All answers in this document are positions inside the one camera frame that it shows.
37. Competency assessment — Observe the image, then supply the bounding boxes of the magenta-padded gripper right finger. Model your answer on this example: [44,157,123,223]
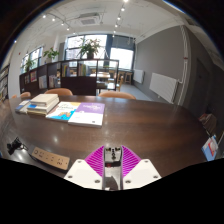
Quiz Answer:
[121,145,163,191]

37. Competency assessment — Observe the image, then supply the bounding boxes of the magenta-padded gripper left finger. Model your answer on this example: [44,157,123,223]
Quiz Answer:
[63,145,105,191]

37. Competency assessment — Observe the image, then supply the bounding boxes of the black power strip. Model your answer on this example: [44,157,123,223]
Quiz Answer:
[30,146,72,172]

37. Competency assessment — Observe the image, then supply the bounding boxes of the purple and white book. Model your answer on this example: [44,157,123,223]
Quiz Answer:
[67,101,106,129]

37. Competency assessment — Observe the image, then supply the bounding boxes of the white and blue picture book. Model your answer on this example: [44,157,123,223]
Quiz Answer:
[45,101,82,122]

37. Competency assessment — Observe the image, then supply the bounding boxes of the blue box with red print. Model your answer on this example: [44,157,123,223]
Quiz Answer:
[201,134,219,162]

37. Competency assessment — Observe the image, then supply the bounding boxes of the stack of beige books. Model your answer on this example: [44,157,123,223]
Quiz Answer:
[26,93,60,117]

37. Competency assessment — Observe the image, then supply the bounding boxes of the dark brown chair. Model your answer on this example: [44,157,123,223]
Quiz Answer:
[198,112,218,135]

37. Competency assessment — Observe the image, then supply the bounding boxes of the dark low shelf unit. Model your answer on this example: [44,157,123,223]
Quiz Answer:
[18,58,120,97]

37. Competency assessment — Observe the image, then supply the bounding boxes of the blue flat book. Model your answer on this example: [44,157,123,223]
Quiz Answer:
[14,99,32,115]

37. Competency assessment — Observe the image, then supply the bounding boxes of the dark grey door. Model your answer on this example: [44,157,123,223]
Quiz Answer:
[189,59,211,116]

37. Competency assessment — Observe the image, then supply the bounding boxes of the large window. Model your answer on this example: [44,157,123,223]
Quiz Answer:
[64,33,135,70]

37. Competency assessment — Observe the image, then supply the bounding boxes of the trailing potted green plant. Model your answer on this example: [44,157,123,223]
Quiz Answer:
[23,59,36,73]

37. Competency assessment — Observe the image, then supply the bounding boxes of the small potted green plant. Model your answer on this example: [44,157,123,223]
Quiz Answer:
[43,47,61,64]

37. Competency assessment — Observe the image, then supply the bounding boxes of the large potted green plant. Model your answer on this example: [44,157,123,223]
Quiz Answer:
[77,38,103,60]

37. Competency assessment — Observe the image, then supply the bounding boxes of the ceiling air conditioner vent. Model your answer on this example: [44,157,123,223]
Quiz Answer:
[75,12,103,27]

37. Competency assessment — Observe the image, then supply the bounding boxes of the ceiling spot lights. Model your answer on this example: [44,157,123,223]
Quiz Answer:
[41,0,129,36]

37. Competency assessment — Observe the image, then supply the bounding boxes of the black bundled power cable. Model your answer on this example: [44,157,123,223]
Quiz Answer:
[6,136,33,156]

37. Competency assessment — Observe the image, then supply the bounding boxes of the large white wall radiator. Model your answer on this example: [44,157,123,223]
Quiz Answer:
[148,72,180,104]

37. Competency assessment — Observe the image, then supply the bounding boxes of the small white wall radiator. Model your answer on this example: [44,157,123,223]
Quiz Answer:
[132,68,145,84]

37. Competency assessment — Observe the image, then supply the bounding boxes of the wall bookshelf with books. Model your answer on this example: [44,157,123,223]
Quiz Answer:
[0,64,10,103]

